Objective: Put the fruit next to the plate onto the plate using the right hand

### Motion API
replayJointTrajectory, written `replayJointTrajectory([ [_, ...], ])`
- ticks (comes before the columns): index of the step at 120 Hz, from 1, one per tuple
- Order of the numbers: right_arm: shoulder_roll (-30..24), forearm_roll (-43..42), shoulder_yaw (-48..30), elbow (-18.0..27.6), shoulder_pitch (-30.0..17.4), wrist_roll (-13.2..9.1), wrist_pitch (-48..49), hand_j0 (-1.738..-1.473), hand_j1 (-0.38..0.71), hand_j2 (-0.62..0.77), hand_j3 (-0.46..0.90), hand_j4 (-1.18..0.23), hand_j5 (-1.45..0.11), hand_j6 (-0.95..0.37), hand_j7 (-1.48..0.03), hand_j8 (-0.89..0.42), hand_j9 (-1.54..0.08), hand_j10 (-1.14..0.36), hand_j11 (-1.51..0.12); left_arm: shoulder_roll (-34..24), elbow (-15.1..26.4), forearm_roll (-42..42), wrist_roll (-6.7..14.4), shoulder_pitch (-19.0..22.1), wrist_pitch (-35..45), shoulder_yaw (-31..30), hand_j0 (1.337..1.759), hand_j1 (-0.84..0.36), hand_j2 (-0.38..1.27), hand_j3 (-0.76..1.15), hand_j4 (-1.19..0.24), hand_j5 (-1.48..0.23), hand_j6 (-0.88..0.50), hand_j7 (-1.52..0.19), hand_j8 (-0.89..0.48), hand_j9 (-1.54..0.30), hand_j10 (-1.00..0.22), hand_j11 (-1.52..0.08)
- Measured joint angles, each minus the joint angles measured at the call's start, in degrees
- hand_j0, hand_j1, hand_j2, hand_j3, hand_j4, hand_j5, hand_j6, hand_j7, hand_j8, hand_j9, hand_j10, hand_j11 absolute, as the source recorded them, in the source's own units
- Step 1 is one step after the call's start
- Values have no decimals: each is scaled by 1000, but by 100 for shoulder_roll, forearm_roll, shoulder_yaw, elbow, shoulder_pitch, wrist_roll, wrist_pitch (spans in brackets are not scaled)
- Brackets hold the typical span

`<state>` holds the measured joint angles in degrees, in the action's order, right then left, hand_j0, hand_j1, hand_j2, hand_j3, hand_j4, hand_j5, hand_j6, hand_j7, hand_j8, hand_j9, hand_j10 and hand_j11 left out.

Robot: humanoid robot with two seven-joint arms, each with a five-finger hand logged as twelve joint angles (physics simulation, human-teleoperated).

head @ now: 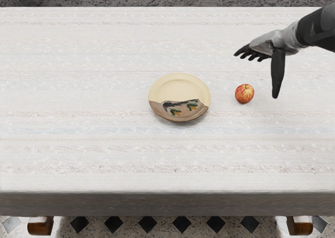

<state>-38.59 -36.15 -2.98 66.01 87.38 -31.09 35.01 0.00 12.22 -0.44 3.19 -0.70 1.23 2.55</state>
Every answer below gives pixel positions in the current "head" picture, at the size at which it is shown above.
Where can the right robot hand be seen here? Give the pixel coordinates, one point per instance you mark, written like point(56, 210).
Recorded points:
point(272, 42)

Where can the red yellow apple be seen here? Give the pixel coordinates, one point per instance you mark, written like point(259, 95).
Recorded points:
point(244, 93)

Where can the cream plate with printed pattern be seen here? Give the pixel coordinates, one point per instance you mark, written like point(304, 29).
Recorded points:
point(179, 97)

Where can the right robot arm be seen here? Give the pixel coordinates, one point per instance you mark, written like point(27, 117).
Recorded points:
point(318, 26)

